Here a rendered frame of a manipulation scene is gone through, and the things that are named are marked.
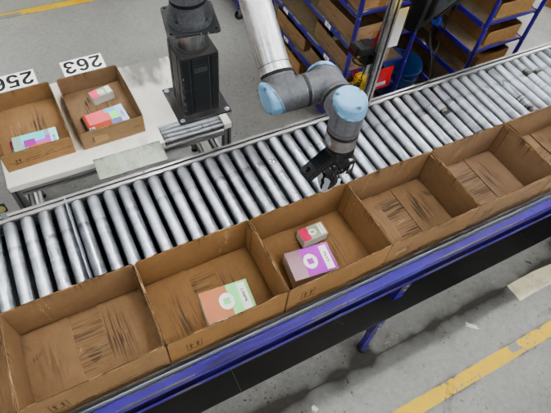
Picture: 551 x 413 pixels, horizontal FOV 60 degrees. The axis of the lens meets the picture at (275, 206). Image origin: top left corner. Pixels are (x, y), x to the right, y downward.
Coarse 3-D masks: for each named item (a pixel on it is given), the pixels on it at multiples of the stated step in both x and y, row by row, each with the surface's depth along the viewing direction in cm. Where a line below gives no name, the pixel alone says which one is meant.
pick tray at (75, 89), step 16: (64, 80) 223; (80, 80) 228; (96, 80) 232; (112, 80) 236; (64, 96) 228; (80, 96) 229; (128, 96) 228; (80, 112) 223; (128, 112) 225; (80, 128) 217; (112, 128) 209; (128, 128) 214; (144, 128) 219; (96, 144) 212
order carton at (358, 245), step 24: (336, 192) 174; (264, 216) 163; (288, 216) 172; (312, 216) 180; (336, 216) 183; (360, 216) 172; (264, 240) 175; (288, 240) 175; (336, 240) 177; (360, 240) 178; (384, 240) 162; (360, 264) 158; (288, 288) 147; (312, 288) 154; (336, 288) 166
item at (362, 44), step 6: (354, 42) 216; (360, 42) 216; (366, 42) 216; (372, 42) 218; (348, 48) 217; (354, 48) 214; (360, 48) 214; (366, 48) 215; (372, 48) 217; (354, 54) 215; (360, 54) 216; (366, 54) 218; (360, 60) 222; (366, 60) 223
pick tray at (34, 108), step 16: (0, 96) 214; (16, 96) 218; (32, 96) 222; (48, 96) 226; (0, 112) 219; (16, 112) 220; (32, 112) 220; (48, 112) 221; (0, 128) 214; (16, 128) 214; (32, 128) 215; (48, 128) 216; (64, 128) 216; (0, 144) 207; (48, 144) 200; (64, 144) 204; (16, 160) 198; (32, 160) 202; (48, 160) 206
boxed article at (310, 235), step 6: (318, 222) 176; (306, 228) 174; (312, 228) 174; (318, 228) 175; (324, 228) 175; (300, 234) 172; (306, 234) 173; (312, 234) 173; (318, 234) 173; (324, 234) 174; (300, 240) 174; (306, 240) 171; (312, 240) 173; (318, 240) 175; (306, 246) 174
